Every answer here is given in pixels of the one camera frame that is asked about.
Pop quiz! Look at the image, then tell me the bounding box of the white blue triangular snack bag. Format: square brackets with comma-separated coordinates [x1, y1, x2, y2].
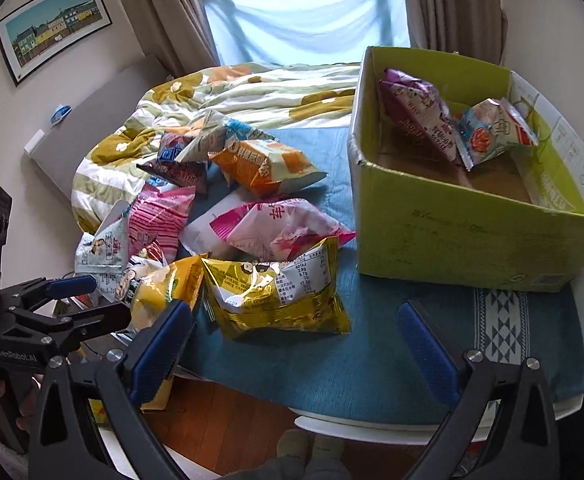
[174, 109, 278, 163]

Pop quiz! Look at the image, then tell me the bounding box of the dark blue red snack bag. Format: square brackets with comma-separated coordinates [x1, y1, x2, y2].
[136, 130, 211, 202]

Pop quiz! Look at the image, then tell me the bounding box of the grey headboard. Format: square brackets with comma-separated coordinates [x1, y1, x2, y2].
[22, 53, 174, 207]

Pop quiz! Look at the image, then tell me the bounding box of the white table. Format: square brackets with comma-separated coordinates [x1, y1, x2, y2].
[84, 260, 584, 478]

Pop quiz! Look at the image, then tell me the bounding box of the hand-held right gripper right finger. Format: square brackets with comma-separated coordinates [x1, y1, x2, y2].
[397, 300, 560, 480]

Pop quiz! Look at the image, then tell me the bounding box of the blue patterned tablecloth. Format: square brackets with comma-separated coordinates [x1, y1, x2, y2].
[179, 125, 584, 426]

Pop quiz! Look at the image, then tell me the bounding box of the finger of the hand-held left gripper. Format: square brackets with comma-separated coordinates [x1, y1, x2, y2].
[14, 301, 134, 347]
[0, 274, 98, 314]

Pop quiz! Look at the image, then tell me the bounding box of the person's foot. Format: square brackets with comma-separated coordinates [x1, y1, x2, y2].
[312, 434, 346, 462]
[276, 429, 311, 461]

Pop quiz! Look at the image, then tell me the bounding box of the orange cracker bag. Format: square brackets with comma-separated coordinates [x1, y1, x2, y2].
[208, 137, 329, 199]

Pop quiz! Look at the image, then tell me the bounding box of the framed building picture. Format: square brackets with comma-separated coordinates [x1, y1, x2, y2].
[0, 0, 114, 87]

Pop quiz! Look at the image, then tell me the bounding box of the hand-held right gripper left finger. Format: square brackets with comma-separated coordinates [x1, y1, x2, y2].
[27, 299, 194, 480]

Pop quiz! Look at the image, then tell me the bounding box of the beige curtain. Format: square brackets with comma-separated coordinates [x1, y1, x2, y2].
[397, 0, 510, 68]
[103, 0, 221, 80]

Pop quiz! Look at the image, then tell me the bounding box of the white orange snack bag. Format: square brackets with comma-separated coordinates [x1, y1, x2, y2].
[454, 97, 540, 172]

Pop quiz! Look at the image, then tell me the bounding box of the person's left foot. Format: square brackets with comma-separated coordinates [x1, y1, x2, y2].
[276, 429, 311, 461]

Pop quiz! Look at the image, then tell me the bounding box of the gold yellow snack bag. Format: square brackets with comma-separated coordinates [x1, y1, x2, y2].
[200, 236, 354, 343]

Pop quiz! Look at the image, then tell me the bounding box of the white green snack bag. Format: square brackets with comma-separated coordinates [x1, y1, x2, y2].
[116, 254, 169, 306]

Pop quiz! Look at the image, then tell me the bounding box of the light blue window cloth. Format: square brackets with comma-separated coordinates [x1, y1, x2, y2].
[201, 0, 413, 69]

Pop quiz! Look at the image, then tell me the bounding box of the person's right foot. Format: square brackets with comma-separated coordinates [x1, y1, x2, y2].
[312, 434, 346, 462]

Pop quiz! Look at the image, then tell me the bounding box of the yellow bag under table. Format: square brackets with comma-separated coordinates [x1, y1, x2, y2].
[88, 379, 174, 427]

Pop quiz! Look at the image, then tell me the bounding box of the green cardboard box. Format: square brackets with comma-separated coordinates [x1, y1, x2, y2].
[347, 46, 584, 293]

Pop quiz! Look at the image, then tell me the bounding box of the purple snack bag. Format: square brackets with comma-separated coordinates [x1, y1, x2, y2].
[378, 67, 465, 168]

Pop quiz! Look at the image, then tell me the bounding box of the floral blanket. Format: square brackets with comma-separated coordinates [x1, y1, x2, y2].
[71, 62, 364, 235]

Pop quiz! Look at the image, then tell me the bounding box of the pink white snack bag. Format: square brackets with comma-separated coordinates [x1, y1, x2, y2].
[178, 197, 358, 263]

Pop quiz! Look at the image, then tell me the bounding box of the silver triangular snack bag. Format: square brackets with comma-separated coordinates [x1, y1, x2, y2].
[74, 200, 134, 304]

